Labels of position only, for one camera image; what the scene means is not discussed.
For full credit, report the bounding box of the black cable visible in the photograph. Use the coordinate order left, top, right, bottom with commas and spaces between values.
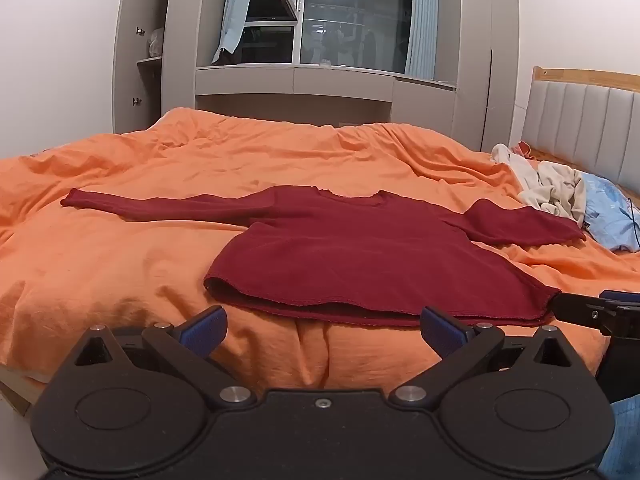
626, 199, 640, 252

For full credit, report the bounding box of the light blue long curtain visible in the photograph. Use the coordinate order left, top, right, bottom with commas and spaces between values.
404, 0, 440, 81

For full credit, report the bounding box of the cream crumpled cloth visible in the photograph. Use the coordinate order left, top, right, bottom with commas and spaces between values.
491, 143, 589, 229

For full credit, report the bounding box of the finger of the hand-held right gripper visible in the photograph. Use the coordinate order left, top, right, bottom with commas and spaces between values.
599, 288, 640, 306
549, 291, 640, 337

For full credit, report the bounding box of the orange blanket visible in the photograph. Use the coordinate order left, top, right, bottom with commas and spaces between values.
0, 106, 640, 402

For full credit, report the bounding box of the grey built-in wardrobe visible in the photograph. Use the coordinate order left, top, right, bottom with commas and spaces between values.
112, 0, 522, 154

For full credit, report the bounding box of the dark red long-sleeved sweater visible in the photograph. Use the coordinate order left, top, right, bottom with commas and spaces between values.
60, 185, 589, 329

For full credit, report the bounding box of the person's leg in jeans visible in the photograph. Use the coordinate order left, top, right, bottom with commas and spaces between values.
596, 394, 640, 480

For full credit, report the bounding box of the grey padded bed headboard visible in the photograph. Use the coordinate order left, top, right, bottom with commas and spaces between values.
520, 65, 640, 202

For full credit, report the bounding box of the window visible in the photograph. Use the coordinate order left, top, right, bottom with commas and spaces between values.
220, 0, 442, 80

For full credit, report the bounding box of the wooden bed frame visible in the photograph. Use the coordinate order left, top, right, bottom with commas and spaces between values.
0, 364, 49, 417

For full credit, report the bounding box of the light blue short curtain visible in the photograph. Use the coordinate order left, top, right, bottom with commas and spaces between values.
212, 0, 259, 64

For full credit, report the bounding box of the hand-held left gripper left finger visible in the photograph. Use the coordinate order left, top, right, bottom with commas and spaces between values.
74, 305, 257, 409

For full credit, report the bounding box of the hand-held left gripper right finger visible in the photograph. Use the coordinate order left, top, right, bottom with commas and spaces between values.
390, 306, 574, 409

